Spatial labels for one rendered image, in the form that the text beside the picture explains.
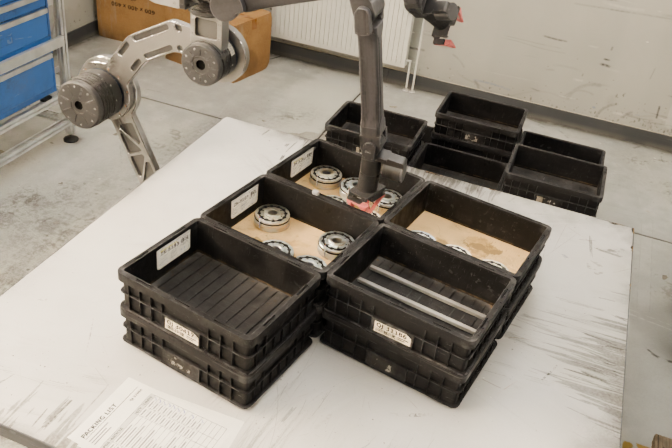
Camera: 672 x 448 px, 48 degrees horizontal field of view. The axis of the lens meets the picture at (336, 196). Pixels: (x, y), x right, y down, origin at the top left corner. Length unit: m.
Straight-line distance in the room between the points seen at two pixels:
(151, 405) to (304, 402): 0.36
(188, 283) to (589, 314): 1.15
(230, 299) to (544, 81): 3.56
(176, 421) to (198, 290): 0.34
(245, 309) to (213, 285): 0.12
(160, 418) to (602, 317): 1.27
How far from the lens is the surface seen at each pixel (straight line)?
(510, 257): 2.21
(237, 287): 1.94
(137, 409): 1.83
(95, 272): 2.22
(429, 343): 1.80
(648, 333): 3.54
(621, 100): 5.12
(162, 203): 2.49
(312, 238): 2.13
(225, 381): 1.80
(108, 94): 2.71
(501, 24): 5.04
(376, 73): 1.93
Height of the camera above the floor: 2.06
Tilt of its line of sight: 32 degrees down
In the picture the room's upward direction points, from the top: 7 degrees clockwise
